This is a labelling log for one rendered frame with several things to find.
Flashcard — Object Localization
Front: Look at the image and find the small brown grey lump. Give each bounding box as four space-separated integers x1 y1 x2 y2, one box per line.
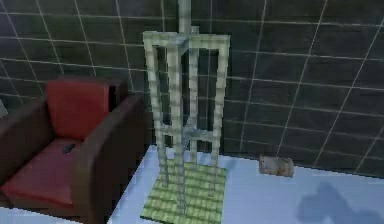
258 154 295 178

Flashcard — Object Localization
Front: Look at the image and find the brown armchair with red cushions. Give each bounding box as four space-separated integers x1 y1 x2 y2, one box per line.
0 75 146 224

